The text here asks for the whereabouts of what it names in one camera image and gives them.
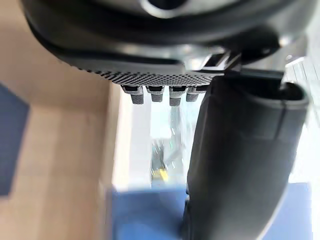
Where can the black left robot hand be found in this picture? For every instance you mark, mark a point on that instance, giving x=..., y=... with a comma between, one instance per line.
x=237, y=150

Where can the blue folder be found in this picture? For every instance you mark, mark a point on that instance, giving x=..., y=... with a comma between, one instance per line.
x=147, y=215
x=11, y=140

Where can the light wood cabinet top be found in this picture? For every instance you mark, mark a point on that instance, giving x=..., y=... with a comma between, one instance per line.
x=67, y=150

